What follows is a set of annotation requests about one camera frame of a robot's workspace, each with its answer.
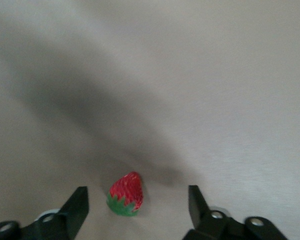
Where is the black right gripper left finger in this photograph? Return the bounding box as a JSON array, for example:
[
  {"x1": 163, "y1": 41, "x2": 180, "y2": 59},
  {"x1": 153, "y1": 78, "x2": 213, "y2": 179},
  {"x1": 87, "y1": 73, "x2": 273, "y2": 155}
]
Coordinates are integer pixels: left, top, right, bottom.
[{"x1": 0, "y1": 186, "x2": 90, "y2": 240}]

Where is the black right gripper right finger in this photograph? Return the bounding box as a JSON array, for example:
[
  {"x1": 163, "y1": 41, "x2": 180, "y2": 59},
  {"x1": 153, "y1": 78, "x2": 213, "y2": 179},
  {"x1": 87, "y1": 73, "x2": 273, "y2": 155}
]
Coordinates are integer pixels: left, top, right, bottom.
[{"x1": 182, "y1": 184, "x2": 290, "y2": 240}]

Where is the red plastic strawberry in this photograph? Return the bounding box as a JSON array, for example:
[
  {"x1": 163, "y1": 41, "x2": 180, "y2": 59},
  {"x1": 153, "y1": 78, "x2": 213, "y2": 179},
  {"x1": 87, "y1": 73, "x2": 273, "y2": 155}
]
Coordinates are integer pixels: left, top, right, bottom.
[{"x1": 106, "y1": 171, "x2": 144, "y2": 217}]

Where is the brown table mat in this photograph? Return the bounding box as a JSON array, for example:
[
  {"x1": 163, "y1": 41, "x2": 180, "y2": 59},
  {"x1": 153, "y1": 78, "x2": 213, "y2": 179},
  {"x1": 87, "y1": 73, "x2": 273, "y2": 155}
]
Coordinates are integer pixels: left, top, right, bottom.
[{"x1": 0, "y1": 0, "x2": 300, "y2": 240}]

